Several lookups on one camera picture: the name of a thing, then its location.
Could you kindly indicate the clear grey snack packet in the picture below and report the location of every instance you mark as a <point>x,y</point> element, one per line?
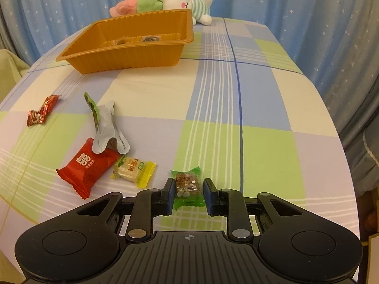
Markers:
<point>151,38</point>

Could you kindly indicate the cream cloth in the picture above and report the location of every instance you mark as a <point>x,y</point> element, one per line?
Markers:
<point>11,65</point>

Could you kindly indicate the checked pastel tablecloth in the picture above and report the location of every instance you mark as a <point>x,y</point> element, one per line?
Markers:
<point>266,109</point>

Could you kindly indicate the green candy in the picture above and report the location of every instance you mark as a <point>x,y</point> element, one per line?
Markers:
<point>188,185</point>

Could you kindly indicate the white rabbit plush toy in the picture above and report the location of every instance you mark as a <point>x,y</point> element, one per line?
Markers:
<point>174,1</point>

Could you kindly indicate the green and silver snack packet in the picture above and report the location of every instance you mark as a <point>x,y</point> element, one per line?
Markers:
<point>105,130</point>

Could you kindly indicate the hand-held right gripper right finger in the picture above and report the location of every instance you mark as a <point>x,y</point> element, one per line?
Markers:
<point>208,196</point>

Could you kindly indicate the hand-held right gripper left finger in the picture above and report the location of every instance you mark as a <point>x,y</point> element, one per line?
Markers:
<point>170,196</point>

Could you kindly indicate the large red snack packet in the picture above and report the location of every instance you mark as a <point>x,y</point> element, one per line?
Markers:
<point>86,168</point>

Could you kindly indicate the blue cloth with lace trim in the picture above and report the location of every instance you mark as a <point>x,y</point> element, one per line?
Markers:
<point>361,159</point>

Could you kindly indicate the yellow candy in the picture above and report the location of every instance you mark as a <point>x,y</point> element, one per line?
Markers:
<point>131,170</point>

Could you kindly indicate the orange plastic tray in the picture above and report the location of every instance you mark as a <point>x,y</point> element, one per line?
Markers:
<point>133,62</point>

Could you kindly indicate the red twist-wrapped candy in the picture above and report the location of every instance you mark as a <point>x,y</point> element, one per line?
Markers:
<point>38,115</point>

